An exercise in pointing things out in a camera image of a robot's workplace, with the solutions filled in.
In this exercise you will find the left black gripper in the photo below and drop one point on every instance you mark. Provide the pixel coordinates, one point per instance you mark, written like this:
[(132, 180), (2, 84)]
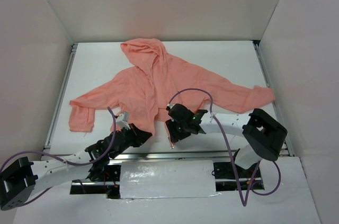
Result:
[(138, 134)]

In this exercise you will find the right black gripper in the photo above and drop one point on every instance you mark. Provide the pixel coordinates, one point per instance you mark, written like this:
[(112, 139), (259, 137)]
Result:
[(174, 125)]

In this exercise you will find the salmon pink hooded jacket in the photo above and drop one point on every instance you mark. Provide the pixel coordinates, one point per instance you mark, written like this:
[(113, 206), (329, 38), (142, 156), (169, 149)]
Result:
[(141, 76)]

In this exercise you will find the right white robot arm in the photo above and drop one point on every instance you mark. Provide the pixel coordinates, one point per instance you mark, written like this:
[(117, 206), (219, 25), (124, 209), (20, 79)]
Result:
[(265, 135)]

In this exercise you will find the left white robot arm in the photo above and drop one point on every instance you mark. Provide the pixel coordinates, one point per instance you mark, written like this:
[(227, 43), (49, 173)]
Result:
[(24, 178)]

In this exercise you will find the white foil-edged panel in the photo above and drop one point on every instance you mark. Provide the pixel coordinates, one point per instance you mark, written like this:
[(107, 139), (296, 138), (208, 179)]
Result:
[(167, 179)]

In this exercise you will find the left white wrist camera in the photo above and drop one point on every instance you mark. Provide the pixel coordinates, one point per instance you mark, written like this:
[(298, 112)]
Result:
[(122, 120)]

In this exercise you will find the aluminium table frame rail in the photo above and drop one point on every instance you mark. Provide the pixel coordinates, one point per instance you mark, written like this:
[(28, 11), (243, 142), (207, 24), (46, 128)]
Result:
[(164, 155)]

